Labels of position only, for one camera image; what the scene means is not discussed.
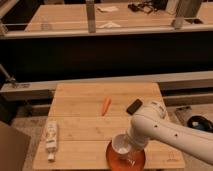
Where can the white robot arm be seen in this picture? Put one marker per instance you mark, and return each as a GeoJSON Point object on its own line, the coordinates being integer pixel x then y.
{"type": "Point", "coordinates": [148, 122]}

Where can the orange carrot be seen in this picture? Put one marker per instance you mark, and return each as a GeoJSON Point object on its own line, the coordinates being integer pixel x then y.
{"type": "Point", "coordinates": [106, 105]}

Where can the black rectangular block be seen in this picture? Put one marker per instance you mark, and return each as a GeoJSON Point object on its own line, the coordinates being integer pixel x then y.
{"type": "Point", "coordinates": [134, 106]}

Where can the white tube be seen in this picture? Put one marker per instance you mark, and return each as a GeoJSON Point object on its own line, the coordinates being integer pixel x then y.
{"type": "Point", "coordinates": [51, 137]}

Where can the brown cardboard box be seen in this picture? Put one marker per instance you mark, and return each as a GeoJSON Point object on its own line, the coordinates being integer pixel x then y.
{"type": "Point", "coordinates": [13, 148]}

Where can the grey metal post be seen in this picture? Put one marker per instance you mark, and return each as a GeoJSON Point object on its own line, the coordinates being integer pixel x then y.
{"type": "Point", "coordinates": [90, 9]}
{"type": "Point", "coordinates": [187, 11]}

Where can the grey metal post right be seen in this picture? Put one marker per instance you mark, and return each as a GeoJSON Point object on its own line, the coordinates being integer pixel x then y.
{"type": "Point", "coordinates": [187, 11]}

